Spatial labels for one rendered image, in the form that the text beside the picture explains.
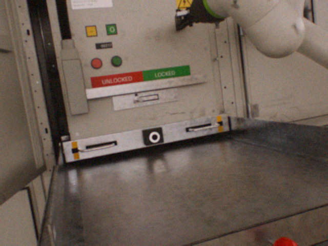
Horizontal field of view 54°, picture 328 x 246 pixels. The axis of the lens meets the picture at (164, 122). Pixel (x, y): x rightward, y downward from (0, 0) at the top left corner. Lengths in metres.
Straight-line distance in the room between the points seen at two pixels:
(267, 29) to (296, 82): 0.65
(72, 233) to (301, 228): 0.33
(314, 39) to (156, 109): 0.55
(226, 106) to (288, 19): 0.55
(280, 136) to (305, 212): 0.40
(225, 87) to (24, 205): 0.77
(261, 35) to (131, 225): 0.45
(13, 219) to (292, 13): 0.93
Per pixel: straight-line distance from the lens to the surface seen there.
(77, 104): 0.87
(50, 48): 1.68
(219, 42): 1.19
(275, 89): 1.27
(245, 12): 0.69
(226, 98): 1.18
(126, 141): 0.99
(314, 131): 0.78
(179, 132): 1.03
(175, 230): 0.47
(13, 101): 0.99
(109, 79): 0.99
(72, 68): 0.87
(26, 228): 1.11
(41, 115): 1.05
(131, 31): 1.02
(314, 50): 1.15
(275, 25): 0.70
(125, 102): 0.99
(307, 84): 1.36
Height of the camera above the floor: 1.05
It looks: 7 degrees down
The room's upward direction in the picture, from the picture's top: 8 degrees counter-clockwise
